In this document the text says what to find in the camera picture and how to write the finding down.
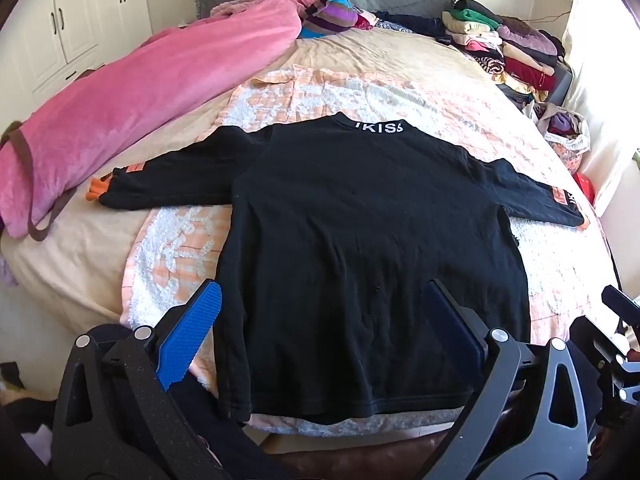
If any pink plush quilt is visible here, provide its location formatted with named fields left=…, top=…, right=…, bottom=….
left=0, top=0, right=321, bottom=241

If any plastic bag with clothes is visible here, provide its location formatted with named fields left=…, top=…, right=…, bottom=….
left=537, top=102, right=593, bottom=176

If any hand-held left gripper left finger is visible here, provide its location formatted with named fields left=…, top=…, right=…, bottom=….
left=52, top=280, right=223, bottom=480

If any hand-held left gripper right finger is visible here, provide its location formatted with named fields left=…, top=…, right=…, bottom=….
left=422, top=277, right=601, bottom=480

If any white curtain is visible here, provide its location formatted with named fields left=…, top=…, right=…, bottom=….
left=560, top=0, right=640, bottom=221

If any red packet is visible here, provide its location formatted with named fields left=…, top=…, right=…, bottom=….
left=572, top=172, right=598, bottom=206

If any pile of folded clothes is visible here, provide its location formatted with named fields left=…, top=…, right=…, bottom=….
left=442, top=0, right=568, bottom=98

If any brown bag strap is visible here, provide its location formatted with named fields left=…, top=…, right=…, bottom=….
left=0, top=120, right=76, bottom=242

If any peach blanket with white bear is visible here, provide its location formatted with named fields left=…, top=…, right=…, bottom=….
left=120, top=65, right=616, bottom=431

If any colourful striped cloth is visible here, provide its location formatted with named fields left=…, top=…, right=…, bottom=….
left=300, top=0, right=373, bottom=40

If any black sweatshirt with orange patches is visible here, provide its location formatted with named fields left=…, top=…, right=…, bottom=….
left=97, top=115, right=588, bottom=423

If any dark navy garment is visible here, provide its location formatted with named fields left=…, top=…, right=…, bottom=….
left=372, top=10, right=451, bottom=38

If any white wardrobe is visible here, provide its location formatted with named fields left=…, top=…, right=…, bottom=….
left=0, top=0, right=153, bottom=106

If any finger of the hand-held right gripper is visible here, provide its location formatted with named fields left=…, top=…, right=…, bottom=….
left=601, top=285, right=640, bottom=320

